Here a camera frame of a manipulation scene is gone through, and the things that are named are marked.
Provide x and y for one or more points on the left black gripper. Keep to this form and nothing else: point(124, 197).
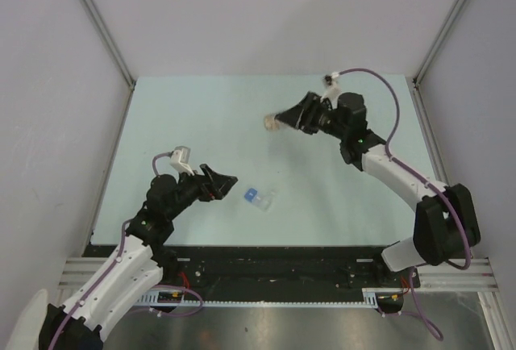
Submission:
point(223, 181)

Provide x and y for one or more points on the aluminium frame post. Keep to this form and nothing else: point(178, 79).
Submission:
point(445, 30)
point(103, 31)

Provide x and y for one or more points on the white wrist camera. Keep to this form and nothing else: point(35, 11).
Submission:
point(179, 160)
point(332, 89)

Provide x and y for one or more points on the clear pill bottle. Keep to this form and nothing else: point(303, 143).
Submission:
point(271, 123)

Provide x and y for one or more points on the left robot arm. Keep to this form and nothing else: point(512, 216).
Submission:
point(137, 264)

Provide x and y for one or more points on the left aluminium frame post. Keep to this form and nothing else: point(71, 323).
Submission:
point(103, 31)

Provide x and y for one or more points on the aluminium front beam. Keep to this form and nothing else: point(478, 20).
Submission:
point(478, 277)

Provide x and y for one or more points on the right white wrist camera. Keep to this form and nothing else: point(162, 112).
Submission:
point(332, 89)

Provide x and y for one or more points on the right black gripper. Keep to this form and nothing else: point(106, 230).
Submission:
point(301, 116)

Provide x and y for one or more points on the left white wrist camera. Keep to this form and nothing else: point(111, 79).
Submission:
point(179, 160)

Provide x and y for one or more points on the right aluminium frame post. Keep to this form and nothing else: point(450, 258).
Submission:
point(445, 30)

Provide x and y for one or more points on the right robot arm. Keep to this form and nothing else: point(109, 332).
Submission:
point(445, 223)

